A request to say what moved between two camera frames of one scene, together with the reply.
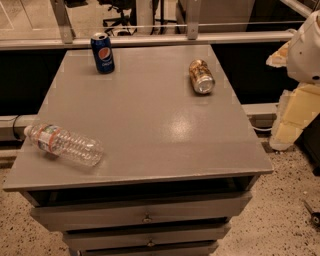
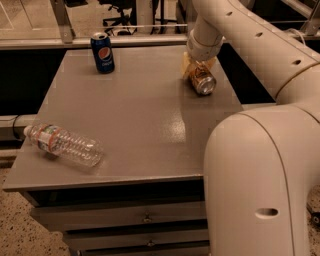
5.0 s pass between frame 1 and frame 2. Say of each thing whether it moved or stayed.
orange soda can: stayed
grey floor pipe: stayed
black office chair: stayed
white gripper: moved
